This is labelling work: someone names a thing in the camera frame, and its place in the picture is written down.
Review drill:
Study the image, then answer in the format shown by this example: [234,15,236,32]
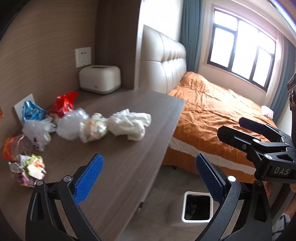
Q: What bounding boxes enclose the colourful wall stickers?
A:
[0,108,3,120]

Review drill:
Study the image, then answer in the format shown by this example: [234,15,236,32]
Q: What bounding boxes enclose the white pillow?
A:
[261,105,274,119]

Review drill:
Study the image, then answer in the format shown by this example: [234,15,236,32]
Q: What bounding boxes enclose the red snack bag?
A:
[49,91,79,118]

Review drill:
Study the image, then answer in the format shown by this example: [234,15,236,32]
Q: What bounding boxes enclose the white trash bin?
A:
[166,191,214,227]

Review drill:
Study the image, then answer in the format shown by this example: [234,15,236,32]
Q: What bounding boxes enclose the clear crumpled plastic wrap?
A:
[56,108,89,141]

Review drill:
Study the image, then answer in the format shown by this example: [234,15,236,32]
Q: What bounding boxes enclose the white wall socket lower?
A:
[14,93,35,126]

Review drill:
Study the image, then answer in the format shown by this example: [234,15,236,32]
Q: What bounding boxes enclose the orange bed cover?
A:
[163,72,275,183]

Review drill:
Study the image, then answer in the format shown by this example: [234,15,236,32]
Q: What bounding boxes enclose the black framed window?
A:
[207,8,276,91]

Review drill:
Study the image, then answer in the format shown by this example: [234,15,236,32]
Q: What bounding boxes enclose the teal curtain left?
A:
[180,0,203,73]

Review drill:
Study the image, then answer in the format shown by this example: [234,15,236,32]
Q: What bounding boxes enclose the person's hand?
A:
[290,183,296,193]

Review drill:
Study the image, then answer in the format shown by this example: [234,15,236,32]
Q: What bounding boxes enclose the teal curtain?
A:
[180,0,203,73]
[270,38,295,123]

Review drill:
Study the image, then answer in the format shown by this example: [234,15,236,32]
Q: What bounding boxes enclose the crumpled colourful snack wrapper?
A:
[9,154,47,187]

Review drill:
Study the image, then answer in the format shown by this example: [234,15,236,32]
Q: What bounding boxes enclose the white wall socket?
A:
[75,47,92,68]
[14,93,35,126]

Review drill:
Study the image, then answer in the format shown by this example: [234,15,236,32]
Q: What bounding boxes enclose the white printed wrapper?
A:
[79,113,108,143]

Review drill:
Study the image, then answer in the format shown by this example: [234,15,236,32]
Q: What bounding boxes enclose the clear plastic bag purple print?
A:
[22,116,56,151]

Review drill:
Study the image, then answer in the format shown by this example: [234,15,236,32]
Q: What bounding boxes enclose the blue snack bag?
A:
[23,100,47,122]

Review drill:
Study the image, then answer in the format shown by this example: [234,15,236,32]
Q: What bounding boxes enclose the orange clear snack bag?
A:
[3,135,33,162]

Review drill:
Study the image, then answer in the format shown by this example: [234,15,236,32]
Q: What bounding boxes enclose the teal curtain right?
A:
[270,38,295,123]

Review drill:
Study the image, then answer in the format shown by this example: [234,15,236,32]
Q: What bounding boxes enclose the white tissue box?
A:
[79,65,121,95]

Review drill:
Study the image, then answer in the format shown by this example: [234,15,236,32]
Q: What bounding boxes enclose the cream padded headboard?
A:
[138,25,187,94]

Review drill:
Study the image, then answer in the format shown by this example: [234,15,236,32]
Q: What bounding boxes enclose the white wall socket upper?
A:
[75,47,92,68]

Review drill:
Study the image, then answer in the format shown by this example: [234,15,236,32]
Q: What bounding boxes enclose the white crumpled tissue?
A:
[108,109,152,141]

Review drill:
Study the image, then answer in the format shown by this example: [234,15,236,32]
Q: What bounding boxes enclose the black camera box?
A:
[287,73,296,145]

